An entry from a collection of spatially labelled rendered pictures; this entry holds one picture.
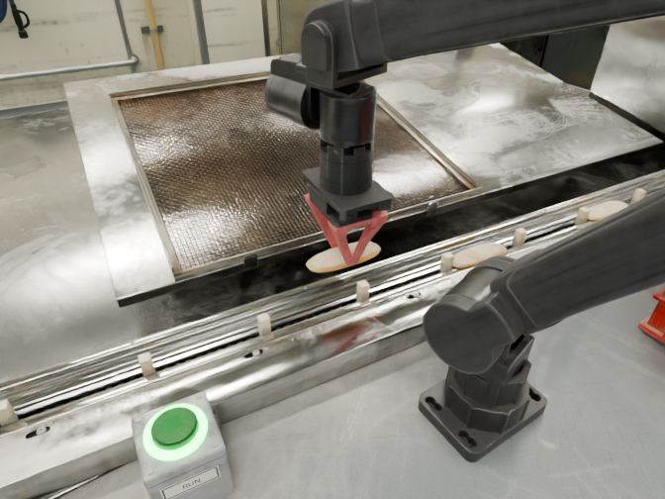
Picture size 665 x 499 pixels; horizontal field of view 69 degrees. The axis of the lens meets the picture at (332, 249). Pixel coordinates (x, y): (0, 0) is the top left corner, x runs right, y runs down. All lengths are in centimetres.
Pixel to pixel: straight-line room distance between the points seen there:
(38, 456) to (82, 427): 4
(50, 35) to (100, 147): 330
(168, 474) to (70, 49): 390
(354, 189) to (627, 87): 84
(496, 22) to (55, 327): 63
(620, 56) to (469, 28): 89
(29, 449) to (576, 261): 51
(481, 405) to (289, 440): 20
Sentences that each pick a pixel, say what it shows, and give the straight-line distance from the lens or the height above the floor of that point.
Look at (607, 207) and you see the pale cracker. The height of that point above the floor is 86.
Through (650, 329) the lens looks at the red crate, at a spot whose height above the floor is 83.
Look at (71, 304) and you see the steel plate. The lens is 78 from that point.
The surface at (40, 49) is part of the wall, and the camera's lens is 421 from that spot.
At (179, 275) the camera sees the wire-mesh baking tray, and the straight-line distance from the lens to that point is 65.
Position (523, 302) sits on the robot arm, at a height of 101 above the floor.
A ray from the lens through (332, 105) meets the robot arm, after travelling 49.
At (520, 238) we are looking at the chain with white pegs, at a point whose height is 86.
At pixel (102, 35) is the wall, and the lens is 420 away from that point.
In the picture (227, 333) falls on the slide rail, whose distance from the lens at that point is 62.
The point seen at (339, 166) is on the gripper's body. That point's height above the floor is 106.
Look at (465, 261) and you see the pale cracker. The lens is 73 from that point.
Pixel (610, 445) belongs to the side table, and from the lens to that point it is 62.
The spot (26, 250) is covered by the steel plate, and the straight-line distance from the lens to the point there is 93.
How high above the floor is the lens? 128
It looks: 36 degrees down
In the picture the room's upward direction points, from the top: straight up
